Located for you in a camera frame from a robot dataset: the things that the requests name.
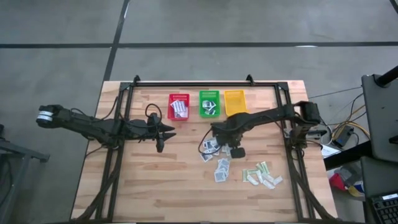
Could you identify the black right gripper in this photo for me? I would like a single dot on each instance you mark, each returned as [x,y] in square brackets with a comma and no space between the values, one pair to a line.
[231,137]

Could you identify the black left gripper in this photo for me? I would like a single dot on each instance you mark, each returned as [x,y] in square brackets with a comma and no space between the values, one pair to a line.
[152,130]

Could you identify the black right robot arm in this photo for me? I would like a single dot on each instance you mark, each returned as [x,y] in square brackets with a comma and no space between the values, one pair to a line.
[273,113]

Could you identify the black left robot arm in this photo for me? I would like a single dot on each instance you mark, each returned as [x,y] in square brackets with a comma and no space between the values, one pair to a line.
[87,124]

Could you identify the yellow plastic basket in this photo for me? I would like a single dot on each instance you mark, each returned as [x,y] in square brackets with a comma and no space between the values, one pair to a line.
[234,102]

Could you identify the red plastic basket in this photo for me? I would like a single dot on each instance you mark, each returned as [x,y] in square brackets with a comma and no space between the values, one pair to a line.
[178,96]

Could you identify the green plastic basket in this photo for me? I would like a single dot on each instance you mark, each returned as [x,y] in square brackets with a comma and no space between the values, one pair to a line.
[214,96]

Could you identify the white paper sheet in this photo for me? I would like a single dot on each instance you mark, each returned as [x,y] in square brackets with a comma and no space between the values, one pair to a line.
[330,151]

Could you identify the black power adapter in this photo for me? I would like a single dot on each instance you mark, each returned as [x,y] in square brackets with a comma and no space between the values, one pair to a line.
[342,137]

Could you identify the red bag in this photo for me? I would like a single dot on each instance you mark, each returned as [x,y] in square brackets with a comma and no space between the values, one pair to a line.
[337,182]

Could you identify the yellow blue item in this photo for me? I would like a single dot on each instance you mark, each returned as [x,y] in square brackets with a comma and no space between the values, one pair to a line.
[356,189]

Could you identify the dark grey side table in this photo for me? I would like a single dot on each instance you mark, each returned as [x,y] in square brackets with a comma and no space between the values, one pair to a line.
[373,174]

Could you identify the grey metal stand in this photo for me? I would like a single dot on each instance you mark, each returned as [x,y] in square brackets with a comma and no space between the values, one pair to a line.
[18,154]

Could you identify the grey desk top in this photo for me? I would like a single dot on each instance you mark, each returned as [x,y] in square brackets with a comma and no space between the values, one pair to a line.
[382,124]

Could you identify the black pole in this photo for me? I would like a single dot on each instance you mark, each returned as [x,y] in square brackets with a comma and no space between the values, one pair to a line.
[387,77]

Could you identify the black keyboard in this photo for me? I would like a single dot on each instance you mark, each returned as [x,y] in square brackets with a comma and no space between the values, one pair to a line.
[387,211]

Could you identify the black metal table frame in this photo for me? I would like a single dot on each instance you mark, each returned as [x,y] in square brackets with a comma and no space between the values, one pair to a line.
[202,84]

